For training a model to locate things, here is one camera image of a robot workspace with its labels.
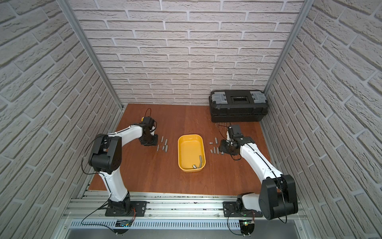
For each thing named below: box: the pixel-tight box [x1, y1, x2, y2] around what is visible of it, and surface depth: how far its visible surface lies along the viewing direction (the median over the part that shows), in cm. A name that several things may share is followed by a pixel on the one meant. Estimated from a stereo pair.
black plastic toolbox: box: [208, 89, 269, 123], surface depth 102 cm
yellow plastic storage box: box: [178, 134, 206, 173], surface depth 94 cm
